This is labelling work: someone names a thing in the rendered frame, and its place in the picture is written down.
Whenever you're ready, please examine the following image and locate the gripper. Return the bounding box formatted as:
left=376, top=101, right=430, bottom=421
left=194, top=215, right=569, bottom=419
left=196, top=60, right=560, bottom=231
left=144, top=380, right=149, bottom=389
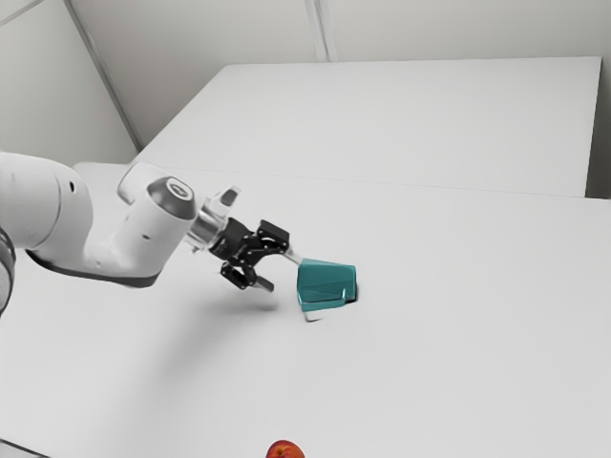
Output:
left=207, top=217, right=304, bottom=294

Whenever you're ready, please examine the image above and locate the teal faceted mug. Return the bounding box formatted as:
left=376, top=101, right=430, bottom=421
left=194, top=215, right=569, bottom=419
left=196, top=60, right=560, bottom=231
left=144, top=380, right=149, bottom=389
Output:
left=295, top=257, right=358, bottom=323

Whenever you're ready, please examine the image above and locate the red apple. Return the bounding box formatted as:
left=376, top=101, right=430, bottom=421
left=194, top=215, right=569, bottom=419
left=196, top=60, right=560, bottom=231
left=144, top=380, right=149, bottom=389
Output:
left=265, top=439, right=306, bottom=458

